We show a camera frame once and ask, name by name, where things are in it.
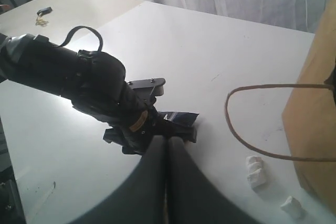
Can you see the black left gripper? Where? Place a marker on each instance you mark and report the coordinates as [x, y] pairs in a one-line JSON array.
[[135, 134]]

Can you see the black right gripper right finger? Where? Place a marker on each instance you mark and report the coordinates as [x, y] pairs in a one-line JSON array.
[[191, 197]]

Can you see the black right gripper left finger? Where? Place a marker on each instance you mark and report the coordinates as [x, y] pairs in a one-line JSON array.
[[140, 198]]

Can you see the dark noodle package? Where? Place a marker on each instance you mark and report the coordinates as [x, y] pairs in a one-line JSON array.
[[186, 119]]

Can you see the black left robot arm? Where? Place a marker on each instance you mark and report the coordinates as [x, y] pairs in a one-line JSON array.
[[94, 82]]

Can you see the brown paper shopping bag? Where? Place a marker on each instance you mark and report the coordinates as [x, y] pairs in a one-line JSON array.
[[309, 115]]

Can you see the white paper scrap near jar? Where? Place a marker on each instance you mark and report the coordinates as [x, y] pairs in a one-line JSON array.
[[293, 208]]

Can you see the small black object far table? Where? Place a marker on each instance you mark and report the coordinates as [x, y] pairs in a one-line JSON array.
[[44, 11]]

